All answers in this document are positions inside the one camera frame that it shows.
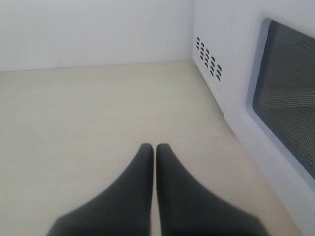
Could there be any white Midea microwave oven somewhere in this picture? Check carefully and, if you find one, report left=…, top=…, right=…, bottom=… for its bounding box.
left=192, top=0, right=259, bottom=114

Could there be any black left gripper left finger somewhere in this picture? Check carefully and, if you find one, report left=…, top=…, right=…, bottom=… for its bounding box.
left=48, top=143, right=154, bottom=236

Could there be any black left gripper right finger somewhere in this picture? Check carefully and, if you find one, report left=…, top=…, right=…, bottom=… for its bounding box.
left=156, top=144, right=268, bottom=236

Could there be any white microwave door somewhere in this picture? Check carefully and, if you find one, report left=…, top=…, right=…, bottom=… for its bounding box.
left=224, top=5, right=315, bottom=236

